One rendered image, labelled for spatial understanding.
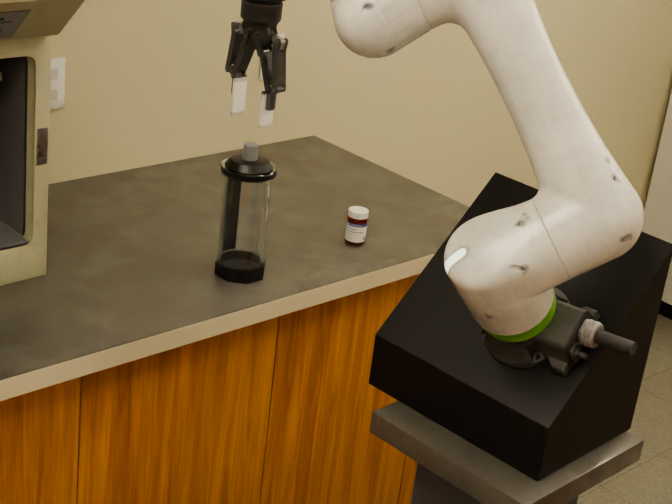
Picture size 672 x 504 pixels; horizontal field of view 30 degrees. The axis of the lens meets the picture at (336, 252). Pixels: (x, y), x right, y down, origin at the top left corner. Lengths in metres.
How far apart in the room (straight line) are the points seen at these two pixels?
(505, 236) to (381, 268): 0.81
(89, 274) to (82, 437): 0.34
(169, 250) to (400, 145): 1.23
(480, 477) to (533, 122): 0.54
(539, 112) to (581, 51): 2.38
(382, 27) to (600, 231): 0.43
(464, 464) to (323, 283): 0.64
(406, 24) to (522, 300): 0.43
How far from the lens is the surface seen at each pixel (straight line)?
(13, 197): 2.41
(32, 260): 2.40
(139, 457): 2.39
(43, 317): 2.28
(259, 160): 2.39
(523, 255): 1.79
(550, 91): 1.82
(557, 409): 1.93
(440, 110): 3.71
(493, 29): 1.83
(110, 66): 2.90
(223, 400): 2.46
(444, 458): 1.98
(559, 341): 1.91
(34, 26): 2.19
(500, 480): 1.95
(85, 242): 2.57
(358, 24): 1.84
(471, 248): 1.80
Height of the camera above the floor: 1.99
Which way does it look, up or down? 24 degrees down
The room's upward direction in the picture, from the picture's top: 7 degrees clockwise
